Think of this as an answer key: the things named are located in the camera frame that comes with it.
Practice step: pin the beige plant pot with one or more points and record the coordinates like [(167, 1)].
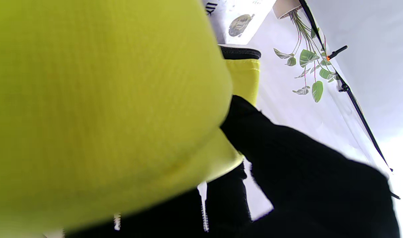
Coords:
[(286, 7)]

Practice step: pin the black stand leg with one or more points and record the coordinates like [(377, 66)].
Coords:
[(357, 109)]

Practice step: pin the dark green leaf plant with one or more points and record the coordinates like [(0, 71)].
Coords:
[(307, 58)]

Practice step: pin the blue and yellow school backpack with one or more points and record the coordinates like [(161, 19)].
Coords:
[(105, 99)]

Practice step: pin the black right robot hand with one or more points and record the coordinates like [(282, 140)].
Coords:
[(304, 185)]

